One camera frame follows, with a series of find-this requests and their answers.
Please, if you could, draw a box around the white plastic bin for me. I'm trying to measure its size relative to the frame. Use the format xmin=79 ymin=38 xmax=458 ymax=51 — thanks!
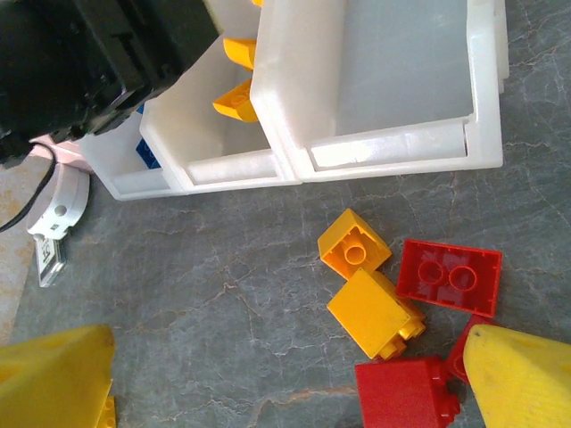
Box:
xmin=249 ymin=0 xmax=509 ymax=184
xmin=79 ymin=104 xmax=186 ymax=202
xmin=139 ymin=0 xmax=298 ymax=195

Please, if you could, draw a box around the small battery box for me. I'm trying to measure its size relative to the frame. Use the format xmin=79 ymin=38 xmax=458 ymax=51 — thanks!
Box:
xmin=33 ymin=234 xmax=70 ymax=289

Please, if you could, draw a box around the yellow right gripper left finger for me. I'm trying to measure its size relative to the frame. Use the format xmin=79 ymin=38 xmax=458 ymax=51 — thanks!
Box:
xmin=0 ymin=325 xmax=115 ymax=428

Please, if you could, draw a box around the pink pencil cup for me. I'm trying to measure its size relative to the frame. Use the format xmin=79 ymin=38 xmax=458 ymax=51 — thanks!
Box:
xmin=29 ymin=136 xmax=95 ymax=175

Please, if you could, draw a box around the red lego brick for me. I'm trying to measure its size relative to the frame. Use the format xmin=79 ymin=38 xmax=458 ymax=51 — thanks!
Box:
xmin=445 ymin=314 xmax=499 ymax=387
xmin=355 ymin=355 xmax=460 ymax=428
xmin=395 ymin=239 xmax=504 ymax=318

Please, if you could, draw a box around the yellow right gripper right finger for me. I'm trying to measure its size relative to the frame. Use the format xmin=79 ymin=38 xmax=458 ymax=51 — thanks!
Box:
xmin=463 ymin=325 xmax=571 ymax=428

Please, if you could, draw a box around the small white clock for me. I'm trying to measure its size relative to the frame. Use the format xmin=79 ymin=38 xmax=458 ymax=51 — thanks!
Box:
xmin=26 ymin=164 xmax=93 ymax=240

